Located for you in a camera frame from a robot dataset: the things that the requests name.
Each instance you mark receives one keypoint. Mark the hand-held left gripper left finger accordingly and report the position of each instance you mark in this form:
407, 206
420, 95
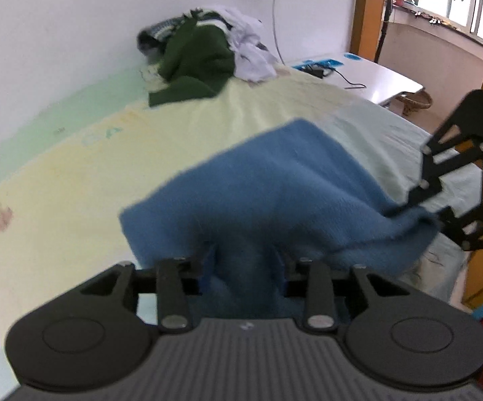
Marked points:
203, 286

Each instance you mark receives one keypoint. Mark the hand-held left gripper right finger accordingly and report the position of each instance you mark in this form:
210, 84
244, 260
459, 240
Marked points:
287, 288

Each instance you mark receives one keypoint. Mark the blue towel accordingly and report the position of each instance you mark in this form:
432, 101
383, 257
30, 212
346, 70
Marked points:
266, 183

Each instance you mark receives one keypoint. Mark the dark green garment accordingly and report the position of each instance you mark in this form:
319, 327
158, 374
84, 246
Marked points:
195, 58

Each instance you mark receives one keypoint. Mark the wicker basket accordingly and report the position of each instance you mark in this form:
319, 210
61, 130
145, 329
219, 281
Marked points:
417, 100

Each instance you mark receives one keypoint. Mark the white desk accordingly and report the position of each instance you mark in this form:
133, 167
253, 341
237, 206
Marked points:
375, 79

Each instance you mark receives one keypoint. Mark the black pole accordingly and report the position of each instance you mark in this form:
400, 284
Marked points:
385, 12

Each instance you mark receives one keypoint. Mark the black power adapter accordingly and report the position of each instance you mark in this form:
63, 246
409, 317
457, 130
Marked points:
316, 71

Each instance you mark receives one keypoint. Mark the bed with pastel sheet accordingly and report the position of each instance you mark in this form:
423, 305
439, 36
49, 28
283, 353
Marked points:
99, 146

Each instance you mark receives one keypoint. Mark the white garment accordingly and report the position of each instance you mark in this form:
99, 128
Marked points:
250, 58

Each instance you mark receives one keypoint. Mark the grey blue striped garment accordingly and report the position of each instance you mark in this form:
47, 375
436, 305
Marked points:
158, 31

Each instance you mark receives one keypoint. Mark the wooden door frame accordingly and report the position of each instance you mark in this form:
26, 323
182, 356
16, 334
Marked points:
364, 8

